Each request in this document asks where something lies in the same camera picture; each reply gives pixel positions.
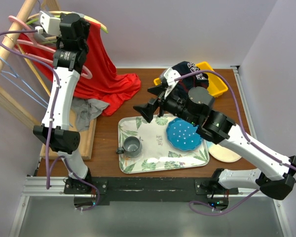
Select aluminium frame rail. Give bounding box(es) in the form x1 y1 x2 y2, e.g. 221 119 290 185
9 65 294 237

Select dark navy maroon garment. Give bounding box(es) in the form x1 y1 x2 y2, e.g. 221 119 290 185
169 61 210 99

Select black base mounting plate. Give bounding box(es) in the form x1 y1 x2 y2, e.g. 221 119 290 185
64 177 239 207

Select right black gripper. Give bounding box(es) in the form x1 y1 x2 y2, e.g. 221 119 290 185
133 82 199 125

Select blue dotted plate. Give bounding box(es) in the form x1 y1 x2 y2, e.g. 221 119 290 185
166 118 203 152

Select cream and blue plate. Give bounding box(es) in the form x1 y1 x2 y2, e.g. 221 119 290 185
208 144 242 163

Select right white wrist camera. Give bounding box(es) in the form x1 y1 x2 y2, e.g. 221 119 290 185
160 68 181 99

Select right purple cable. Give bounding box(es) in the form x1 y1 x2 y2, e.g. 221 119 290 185
174 70 296 216

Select grey mug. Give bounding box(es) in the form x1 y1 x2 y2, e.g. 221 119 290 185
115 136 142 158

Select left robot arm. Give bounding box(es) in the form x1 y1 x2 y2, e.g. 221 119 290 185
33 11 92 194

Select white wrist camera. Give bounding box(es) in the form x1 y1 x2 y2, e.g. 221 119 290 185
39 11 61 36
160 68 181 99

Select wooden clothes rack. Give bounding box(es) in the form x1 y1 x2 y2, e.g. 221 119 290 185
0 0 96 160

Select grey tank top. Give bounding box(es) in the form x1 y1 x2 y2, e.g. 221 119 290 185
37 32 111 133

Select yellow plastic hanger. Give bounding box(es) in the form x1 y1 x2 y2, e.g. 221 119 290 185
16 44 51 97

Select leaf pattern serving tray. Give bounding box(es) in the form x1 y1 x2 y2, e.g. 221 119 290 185
118 114 210 174

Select beige wooden hanger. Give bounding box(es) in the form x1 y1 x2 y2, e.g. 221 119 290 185
25 10 108 37

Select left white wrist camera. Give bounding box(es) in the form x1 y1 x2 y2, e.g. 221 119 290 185
39 11 61 36

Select pink plastic hanger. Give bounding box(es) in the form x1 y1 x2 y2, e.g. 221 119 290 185
8 15 92 79

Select red tank top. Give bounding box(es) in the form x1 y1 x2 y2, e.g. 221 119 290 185
16 21 142 117

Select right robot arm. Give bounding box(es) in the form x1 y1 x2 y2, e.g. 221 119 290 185
133 85 296 200

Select yellow plastic bin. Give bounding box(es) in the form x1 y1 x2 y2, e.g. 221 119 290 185
153 61 229 98

